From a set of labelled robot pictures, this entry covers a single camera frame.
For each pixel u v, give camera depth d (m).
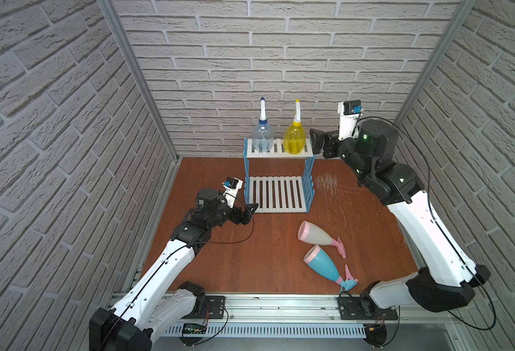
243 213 0.67
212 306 0.74
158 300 0.41
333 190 1.07
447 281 0.39
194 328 0.72
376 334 0.69
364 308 0.66
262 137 0.87
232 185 0.63
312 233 0.87
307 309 0.76
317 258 0.78
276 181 1.07
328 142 0.51
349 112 0.48
